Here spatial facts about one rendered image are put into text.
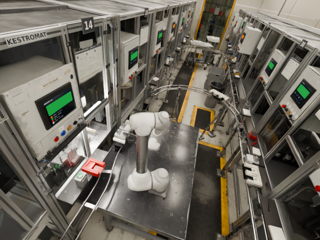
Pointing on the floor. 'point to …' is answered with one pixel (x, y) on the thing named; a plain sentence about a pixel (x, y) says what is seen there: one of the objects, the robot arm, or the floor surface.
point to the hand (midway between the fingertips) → (125, 135)
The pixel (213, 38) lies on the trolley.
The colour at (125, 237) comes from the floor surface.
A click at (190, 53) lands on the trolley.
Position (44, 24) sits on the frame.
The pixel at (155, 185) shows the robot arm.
